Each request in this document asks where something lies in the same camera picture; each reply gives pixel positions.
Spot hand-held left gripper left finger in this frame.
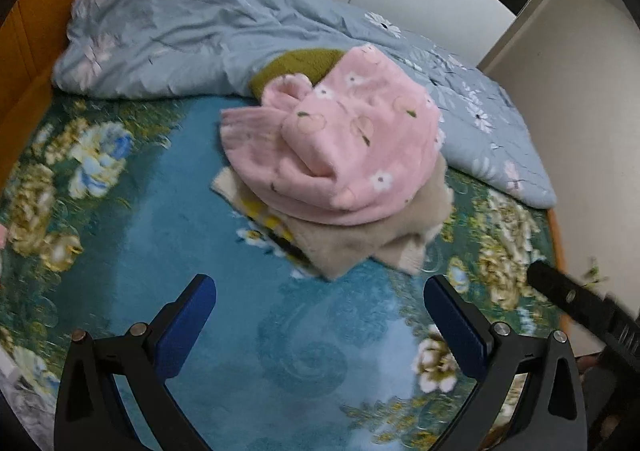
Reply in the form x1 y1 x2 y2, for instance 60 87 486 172
52 273 218 451

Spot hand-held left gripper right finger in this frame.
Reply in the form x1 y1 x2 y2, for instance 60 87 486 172
422 275 588 451

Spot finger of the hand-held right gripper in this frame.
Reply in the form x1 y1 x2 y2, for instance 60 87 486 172
528 259 610 332

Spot pink floral fleece pants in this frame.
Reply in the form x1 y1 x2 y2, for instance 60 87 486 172
220 45 446 227

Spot beige fleece garment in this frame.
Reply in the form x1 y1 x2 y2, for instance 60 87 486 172
210 156 453 282

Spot yellow black patterned cloth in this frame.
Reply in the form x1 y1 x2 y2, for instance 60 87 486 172
235 198 321 277

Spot white floral sheet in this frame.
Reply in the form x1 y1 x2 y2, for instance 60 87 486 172
0 341 61 437

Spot olive green fleece cloth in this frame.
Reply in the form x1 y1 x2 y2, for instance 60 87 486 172
250 48 351 102

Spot grey-blue floral quilt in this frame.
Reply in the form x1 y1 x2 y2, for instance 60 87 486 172
52 0 558 209

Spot orange wooden headboard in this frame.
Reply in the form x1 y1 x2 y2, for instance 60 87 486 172
0 0 573 332

